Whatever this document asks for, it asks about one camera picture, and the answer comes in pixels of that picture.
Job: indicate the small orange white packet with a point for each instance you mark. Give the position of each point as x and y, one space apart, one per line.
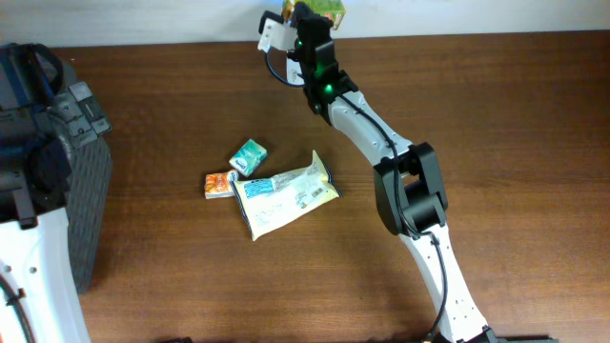
219 185

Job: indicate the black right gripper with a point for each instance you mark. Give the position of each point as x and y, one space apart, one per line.
305 19

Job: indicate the grey plastic mesh basket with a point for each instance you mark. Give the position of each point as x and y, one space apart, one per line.
91 171

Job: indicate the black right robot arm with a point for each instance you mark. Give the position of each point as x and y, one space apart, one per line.
410 196

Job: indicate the white barcode scanner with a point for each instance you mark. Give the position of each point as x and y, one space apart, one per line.
293 73

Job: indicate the green drink carton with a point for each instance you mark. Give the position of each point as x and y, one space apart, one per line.
334 10

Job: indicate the yellow snack bag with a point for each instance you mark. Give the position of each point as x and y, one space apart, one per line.
268 204

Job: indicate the green blue plastic packet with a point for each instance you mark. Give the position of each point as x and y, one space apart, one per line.
248 158

